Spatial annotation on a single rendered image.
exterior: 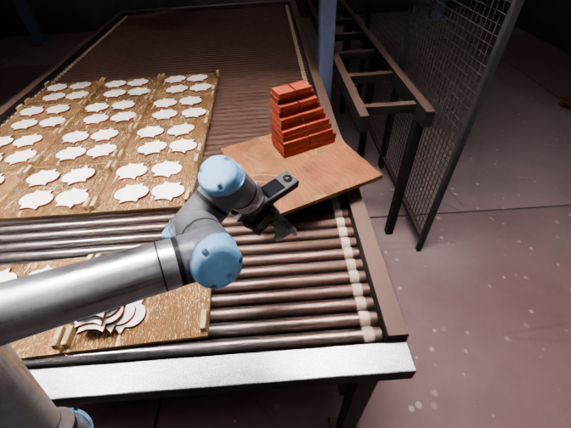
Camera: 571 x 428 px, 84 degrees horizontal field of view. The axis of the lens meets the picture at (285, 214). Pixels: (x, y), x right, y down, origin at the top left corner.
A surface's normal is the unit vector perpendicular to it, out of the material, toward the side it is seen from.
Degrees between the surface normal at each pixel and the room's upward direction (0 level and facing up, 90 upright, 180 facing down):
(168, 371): 0
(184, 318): 0
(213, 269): 70
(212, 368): 0
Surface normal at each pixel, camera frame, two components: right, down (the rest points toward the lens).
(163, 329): -0.04, -0.70
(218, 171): -0.26, -0.26
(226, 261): 0.44, 0.32
